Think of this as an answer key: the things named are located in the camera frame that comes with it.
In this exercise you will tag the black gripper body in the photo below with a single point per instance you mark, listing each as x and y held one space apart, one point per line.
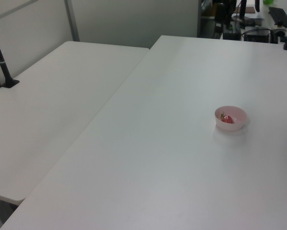
219 13

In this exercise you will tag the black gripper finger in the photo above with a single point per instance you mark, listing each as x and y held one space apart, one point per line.
218 28
229 26

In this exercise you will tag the red strawberry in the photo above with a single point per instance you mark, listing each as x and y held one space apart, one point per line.
228 119

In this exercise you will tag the pink plastic bowl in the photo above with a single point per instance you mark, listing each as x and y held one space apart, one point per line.
239 119

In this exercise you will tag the black monitor stand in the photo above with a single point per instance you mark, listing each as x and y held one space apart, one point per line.
242 9

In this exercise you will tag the black electronics box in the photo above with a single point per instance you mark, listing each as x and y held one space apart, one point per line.
257 35

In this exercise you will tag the green round object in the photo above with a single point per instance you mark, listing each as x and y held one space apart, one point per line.
268 1

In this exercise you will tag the black keyboard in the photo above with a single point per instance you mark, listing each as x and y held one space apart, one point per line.
280 14

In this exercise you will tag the white side table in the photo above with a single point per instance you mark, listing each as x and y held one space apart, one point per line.
50 100

